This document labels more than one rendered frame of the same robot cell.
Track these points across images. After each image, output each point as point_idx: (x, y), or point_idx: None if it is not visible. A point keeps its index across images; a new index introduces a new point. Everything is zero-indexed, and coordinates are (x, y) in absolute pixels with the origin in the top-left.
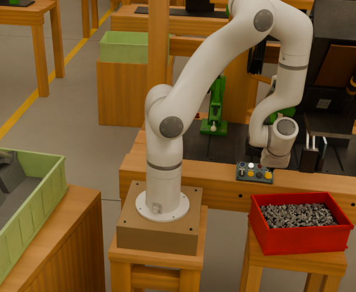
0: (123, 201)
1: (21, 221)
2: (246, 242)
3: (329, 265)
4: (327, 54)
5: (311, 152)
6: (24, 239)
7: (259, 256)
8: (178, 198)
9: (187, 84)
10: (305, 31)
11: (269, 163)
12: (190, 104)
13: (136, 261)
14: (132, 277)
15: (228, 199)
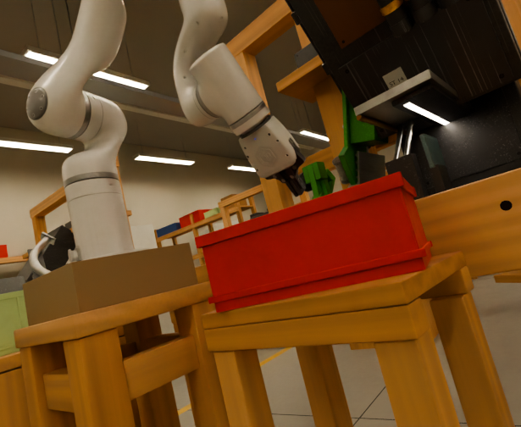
0: (176, 327)
1: None
2: (296, 352)
3: (354, 302)
4: None
5: (399, 161)
6: None
7: (214, 318)
8: (105, 235)
9: (62, 54)
10: None
11: (262, 163)
12: (60, 70)
13: (30, 341)
14: (44, 385)
15: None
